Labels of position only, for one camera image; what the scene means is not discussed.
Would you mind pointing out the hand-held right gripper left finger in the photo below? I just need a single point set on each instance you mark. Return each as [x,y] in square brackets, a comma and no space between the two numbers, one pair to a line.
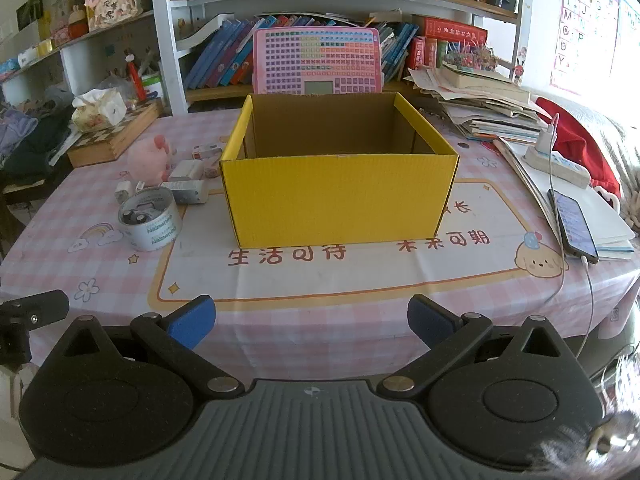
[192,322]

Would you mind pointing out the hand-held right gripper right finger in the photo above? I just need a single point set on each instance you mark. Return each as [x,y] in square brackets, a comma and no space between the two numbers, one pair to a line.
[430,321]

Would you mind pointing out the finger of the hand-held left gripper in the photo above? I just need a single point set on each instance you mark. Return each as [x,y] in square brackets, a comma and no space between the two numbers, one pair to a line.
[12,345]
[40,310]

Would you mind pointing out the white tape roll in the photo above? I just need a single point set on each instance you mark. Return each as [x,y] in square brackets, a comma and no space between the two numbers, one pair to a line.
[160,232]

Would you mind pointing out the white charger adapter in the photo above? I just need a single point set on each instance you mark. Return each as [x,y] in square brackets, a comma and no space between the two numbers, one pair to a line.
[186,170]
[187,192]

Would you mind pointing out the yellow cardboard box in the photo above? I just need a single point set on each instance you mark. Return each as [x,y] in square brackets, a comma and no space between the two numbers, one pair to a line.
[340,200]

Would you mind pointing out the pink plush toy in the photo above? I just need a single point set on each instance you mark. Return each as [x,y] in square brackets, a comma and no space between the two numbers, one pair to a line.
[147,157]

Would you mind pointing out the small toy with pink parts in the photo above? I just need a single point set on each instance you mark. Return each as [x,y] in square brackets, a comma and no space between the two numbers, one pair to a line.
[207,151]

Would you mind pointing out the pile of dark clothes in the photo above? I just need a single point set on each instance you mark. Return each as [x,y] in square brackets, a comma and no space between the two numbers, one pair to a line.
[30,145]

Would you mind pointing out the black smartphone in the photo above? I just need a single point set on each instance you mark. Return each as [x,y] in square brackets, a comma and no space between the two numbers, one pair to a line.
[575,225]

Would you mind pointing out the wooden chess board box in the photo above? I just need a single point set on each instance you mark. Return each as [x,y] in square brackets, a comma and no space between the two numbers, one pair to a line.
[115,142]

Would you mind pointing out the white power strip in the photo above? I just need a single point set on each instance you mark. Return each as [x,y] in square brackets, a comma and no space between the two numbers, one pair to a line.
[560,170]

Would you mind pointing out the white notebooks stack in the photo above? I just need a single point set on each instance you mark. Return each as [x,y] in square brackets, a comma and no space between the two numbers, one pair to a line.
[600,215]

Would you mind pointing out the floral tissue box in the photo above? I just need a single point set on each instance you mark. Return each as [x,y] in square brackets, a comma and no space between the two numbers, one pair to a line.
[100,110]

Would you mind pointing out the white plugged-in charger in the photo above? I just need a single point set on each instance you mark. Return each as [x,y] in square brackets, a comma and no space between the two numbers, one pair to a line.
[546,142]

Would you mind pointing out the pile of papers and books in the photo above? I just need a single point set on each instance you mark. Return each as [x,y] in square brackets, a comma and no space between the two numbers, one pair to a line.
[490,110]

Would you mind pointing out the red cloth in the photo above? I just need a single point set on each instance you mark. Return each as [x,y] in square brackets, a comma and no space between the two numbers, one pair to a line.
[575,135]

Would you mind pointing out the white jar green label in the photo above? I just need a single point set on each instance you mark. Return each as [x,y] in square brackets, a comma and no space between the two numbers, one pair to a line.
[152,87]

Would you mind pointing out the red marker tube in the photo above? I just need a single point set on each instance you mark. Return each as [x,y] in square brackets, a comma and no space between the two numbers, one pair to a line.
[136,80]

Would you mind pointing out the grey blanket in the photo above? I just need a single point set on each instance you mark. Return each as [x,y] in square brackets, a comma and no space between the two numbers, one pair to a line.
[620,150]

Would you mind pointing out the colourful spiky decoration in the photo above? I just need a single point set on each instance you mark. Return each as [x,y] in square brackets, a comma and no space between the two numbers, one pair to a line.
[470,57]

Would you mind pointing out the row of books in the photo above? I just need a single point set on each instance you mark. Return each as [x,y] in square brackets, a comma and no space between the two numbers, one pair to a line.
[225,55]

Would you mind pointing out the pink learning tablet toy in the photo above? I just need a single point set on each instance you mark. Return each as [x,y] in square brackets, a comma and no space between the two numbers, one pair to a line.
[320,60]

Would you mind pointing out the red round jar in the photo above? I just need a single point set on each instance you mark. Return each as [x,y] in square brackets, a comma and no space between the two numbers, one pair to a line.
[77,27]

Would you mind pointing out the white wooden bookshelf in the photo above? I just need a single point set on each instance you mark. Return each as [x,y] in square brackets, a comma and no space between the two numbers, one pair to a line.
[170,35]

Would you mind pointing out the thick red book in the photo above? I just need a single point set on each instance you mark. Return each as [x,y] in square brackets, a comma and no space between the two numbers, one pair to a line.
[450,27]

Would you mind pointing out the pink alphabet wall poster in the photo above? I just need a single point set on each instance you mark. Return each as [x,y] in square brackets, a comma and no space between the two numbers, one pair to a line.
[580,25]

